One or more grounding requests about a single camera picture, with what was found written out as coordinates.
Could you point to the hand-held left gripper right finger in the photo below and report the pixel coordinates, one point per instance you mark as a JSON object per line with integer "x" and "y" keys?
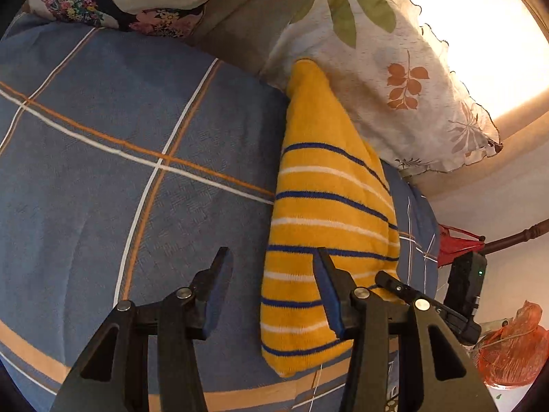
{"x": 328, "y": 300}

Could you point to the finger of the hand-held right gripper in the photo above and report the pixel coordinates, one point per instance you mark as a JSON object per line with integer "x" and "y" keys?
{"x": 394, "y": 286}

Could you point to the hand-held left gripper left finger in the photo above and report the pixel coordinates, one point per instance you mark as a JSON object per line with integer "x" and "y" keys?
{"x": 216, "y": 296}

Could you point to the yellow striped towel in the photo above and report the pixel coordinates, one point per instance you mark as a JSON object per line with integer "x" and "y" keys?
{"x": 326, "y": 189}

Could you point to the red cloth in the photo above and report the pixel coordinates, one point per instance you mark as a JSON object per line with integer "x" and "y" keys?
{"x": 450, "y": 246}

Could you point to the dark wooden pole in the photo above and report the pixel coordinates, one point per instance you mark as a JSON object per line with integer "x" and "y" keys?
{"x": 519, "y": 237}

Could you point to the orange net bag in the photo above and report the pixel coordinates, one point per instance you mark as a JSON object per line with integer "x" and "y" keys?
{"x": 514, "y": 347}

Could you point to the blue plaid bed sheet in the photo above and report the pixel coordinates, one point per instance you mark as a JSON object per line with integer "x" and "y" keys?
{"x": 107, "y": 201}

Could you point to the leaf print pillow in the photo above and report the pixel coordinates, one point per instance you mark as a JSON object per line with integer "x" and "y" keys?
{"x": 386, "y": 107}

